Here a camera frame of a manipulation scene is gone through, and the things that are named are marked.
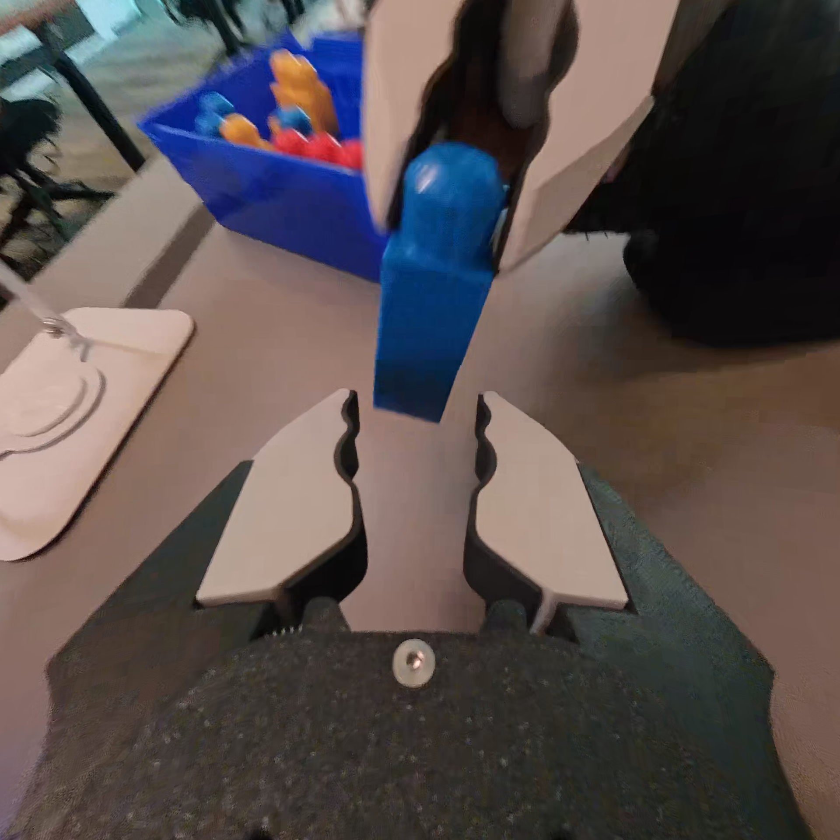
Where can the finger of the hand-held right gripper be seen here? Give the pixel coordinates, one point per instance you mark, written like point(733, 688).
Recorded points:
point(400, 79)
point(604, 98)

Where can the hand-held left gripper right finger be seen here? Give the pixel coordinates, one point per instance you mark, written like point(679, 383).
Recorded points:
point(544, 525)

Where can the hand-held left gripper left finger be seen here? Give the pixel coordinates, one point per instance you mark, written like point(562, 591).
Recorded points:
point(282, 518)

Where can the blue bin for built steps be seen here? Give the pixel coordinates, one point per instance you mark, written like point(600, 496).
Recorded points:
point(275, 197)

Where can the blue mega block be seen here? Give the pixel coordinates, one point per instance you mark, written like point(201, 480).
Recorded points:
point(426, 315)

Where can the person's right forearm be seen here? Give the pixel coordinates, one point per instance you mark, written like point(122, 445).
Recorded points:
point(722, 197)

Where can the person's right hand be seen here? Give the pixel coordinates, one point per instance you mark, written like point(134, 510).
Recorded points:
point(472, 124)

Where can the instruction sheet on white stand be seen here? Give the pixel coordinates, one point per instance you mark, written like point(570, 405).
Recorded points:
point(79, 426)

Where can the wooden desk behind stand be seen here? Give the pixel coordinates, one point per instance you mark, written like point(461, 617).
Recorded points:
point(98, 111)

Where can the black office chair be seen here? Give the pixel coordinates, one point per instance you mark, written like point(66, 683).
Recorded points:
point(26, 131)

